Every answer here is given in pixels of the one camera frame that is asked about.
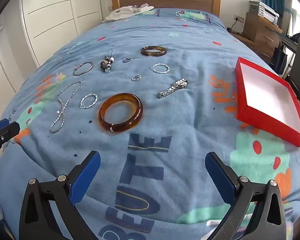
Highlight black cable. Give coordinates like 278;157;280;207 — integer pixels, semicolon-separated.
227;20;243;34

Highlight red cardboard box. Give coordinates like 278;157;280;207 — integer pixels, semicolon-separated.
234;57;300;147

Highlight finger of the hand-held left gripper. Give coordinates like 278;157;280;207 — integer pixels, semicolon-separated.
0;119;21;164

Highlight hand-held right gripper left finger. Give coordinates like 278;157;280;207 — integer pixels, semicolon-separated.
19;151;101;240

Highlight dark brown bangle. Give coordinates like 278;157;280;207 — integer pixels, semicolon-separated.
140;46;167;57

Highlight beaded charm pendant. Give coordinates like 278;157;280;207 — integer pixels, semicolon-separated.
100;49;115;73

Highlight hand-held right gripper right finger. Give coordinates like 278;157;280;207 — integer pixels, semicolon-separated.
205;151;287;240

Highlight silver wrist watch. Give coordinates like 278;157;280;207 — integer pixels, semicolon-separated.
157;78;189;99

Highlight white printer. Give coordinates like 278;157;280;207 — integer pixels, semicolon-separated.
249;1;280;25

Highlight blue printed blanket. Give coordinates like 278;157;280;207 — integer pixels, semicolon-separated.
0;8;300;240

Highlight wooden dresser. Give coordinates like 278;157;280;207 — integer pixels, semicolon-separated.
244;12;283;60

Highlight silver chain necklace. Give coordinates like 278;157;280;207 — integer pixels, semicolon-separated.
49;81;82;133

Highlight twisted silver bracelet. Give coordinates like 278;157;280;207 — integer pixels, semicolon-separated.
79;93;98;109
151;63;170;74

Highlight thin grey metal bangle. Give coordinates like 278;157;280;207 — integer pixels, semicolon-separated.
73;61;93;76

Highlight white garment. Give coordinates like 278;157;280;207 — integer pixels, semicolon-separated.
103;3;155;22

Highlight low wooden nightstand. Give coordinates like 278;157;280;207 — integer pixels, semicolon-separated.
231;32;259;53

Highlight large amber bangle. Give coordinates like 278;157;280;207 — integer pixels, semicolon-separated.
98;93;143;133

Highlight wooden headboard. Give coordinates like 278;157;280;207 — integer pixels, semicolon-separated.
111;0;221;15

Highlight white wardrobe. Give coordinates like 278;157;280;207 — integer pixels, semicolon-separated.
19;0;103;68

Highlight dark bag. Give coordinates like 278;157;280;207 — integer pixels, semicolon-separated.
270;44;288;75

